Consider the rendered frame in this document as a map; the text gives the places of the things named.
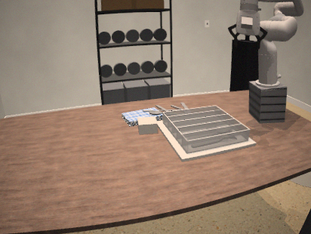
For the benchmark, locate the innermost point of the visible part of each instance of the blue and white checkered cloth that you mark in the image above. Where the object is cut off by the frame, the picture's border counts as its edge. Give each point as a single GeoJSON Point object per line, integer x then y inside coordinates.
{"type": "Point", "coordinates": [131, 117]}

